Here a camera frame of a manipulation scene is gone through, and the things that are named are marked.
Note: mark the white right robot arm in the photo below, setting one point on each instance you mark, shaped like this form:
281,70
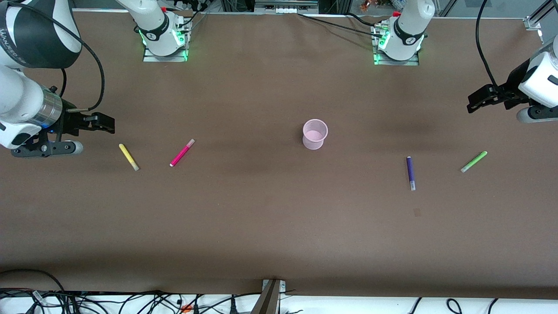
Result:
22,96

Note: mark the pink highlighter pen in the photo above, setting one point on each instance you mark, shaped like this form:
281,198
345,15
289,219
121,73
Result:
181,153

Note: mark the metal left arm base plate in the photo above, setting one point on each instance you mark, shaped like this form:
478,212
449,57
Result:
396,63

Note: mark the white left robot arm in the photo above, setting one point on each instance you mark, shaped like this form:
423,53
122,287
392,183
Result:
407,26

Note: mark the pink plastic cup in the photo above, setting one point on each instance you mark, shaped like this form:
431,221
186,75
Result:
314,141

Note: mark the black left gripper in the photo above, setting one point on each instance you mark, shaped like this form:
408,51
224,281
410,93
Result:
511,88

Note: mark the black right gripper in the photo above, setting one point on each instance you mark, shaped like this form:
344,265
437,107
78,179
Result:
72,123

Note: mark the grey rack equipment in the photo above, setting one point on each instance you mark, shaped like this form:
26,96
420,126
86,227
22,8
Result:
285,5

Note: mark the aluminium frame corner bracket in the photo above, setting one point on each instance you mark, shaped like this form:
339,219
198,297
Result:
532,22

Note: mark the green highlighter pen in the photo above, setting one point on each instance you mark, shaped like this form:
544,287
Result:
474,161

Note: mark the metal table edge bracket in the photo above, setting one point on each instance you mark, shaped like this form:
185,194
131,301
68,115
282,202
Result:
270,296

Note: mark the yellow highlighter pen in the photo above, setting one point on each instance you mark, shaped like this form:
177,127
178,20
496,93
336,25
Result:
128,157

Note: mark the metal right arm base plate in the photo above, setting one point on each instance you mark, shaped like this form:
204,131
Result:
165,58

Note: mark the purple highlighter pen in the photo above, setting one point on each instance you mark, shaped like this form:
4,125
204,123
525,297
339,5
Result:
410,171

